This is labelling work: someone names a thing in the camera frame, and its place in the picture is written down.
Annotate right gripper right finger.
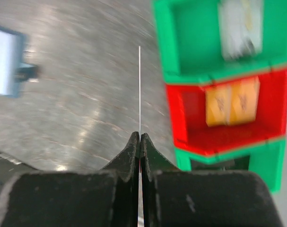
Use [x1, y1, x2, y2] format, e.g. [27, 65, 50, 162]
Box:
[140, 133, 283, 227]

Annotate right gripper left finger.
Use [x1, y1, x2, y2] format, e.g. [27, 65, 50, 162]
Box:
[0, 132, 140, 227]

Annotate blue card holder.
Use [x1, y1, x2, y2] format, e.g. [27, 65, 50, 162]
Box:
[0, 26, 39, 97]

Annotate gold cards in bin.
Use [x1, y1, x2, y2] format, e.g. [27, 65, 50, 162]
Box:
[206, 77, 260, 126]

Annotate silver cards in bin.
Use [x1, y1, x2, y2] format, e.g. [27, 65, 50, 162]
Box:
[218, 0, 264, 61]

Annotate red bin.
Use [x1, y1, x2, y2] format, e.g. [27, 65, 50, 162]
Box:
[165, 67, 287, 156]

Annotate green bin near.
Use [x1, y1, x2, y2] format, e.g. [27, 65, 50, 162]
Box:
[174, 137, 286, 192]

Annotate green bin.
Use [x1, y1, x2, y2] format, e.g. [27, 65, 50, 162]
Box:
[174, 137, 286, 192]
[153, 0, 287, 84]

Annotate green bin far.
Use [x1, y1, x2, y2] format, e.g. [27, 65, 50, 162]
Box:
[153, 0, 287, 84]

